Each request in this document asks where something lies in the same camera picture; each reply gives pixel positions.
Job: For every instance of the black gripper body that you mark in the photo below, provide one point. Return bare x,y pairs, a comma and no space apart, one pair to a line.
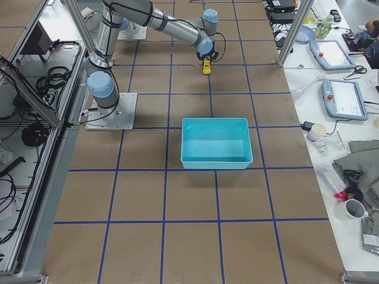
205,56

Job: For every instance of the yellow toy beetle car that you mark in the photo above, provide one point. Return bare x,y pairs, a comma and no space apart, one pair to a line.
206,67

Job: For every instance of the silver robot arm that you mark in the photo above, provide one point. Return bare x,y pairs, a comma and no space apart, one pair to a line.
128,20

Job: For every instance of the light blue plastic bin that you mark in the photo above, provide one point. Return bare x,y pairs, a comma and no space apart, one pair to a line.
215,143

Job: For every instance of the light blue plate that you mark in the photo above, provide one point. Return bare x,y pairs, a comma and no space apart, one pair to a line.
305,35

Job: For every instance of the upper blue teach pendant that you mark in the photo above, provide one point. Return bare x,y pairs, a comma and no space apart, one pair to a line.
330,55

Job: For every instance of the blue teach pendant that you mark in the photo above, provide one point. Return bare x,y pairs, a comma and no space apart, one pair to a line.
343,99
330,55

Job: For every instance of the lower blue teach pendant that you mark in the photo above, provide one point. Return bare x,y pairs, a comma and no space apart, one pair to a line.
343,99

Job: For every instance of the black scissors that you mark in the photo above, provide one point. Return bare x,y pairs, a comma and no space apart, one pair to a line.
359,69

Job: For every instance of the grey cloth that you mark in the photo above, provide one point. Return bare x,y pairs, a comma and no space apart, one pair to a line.
363,157

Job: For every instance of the white mug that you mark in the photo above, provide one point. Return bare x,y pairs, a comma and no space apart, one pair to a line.
350,210

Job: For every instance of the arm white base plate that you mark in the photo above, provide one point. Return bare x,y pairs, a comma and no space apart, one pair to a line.
122,118
132,32

